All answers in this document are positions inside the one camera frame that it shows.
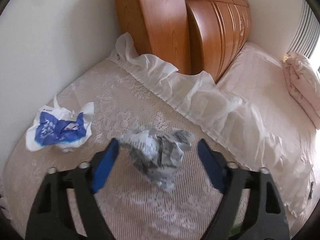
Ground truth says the white radiator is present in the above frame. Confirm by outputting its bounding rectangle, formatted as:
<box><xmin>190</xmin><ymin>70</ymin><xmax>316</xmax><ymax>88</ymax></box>
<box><xmin>288</xmin><ymin>0</ymin><xmax>319</xmax><ymax>58</ymax></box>

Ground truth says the pink bed sheet mattress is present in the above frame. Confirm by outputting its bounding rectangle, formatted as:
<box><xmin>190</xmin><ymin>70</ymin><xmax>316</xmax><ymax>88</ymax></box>
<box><xmin>216</xmin><ymin>41</ymin><xmax>320</xmax><ymax>235</ymax></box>

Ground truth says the grey white wrapper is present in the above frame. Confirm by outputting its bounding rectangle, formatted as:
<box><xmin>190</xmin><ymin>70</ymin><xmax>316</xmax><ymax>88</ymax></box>
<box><xmin>119</xmin><ymin>128</ymin><xmax>195</xmax><ymax>192</ymax></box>

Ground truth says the orange wooden headboard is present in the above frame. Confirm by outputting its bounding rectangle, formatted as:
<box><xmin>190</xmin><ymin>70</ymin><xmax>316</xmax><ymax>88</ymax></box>
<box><xmin>185</xmin><ymin>0</ymin><xmax>251</xmax><ymax>82</ymax></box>

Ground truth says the folded pink blanket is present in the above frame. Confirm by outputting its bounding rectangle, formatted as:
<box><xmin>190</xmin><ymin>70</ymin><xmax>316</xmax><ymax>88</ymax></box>
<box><xmin>283</xmin><ymin>61</ymin><xmax>319</xmax><ymax>129</ymax></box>

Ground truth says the white lace cover cloth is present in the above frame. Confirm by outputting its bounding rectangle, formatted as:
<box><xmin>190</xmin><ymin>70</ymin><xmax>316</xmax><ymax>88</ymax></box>
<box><xmin>1</xmin><ymin>34</ymin><xmax>319</xmax><ymax>239</ymax></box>

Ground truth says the blue white bag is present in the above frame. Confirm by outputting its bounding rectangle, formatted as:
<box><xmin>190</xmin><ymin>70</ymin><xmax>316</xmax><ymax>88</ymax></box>
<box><xmin>25</xmin><ymin>98</ymin><xmax>94</xmax><ymax>152</ymax></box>

